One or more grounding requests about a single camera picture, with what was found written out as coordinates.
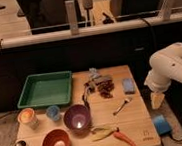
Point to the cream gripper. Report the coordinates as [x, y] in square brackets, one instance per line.
[157, 99]

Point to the dark purple grape bunch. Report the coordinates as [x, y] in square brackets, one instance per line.
[105, 88]

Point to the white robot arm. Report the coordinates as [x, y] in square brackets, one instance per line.
[166, 65]

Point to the purple bowl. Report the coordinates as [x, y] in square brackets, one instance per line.
[77, 118]

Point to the red bowl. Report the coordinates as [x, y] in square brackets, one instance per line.
[56, 137]

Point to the blue round device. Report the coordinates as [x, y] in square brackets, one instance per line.
[161, 125]

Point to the metal fork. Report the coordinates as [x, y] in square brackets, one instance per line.
[126, 101]

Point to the blue sponge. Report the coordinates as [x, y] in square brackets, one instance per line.
[128, 86]

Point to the orange carrot toy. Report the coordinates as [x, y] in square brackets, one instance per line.
[119, 135]

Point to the yellow banana peel toy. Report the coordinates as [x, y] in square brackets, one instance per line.
[99, 133]

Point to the small blue cup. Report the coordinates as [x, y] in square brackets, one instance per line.
[53, 112]

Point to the green plastic tray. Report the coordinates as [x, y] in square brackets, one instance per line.
[47, 89]

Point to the orange cup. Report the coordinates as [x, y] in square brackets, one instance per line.
[28, 118]

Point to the black handled utensil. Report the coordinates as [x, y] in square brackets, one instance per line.
[88, 89]

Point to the white horizontal rail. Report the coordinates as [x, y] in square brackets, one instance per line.
[88, 31]

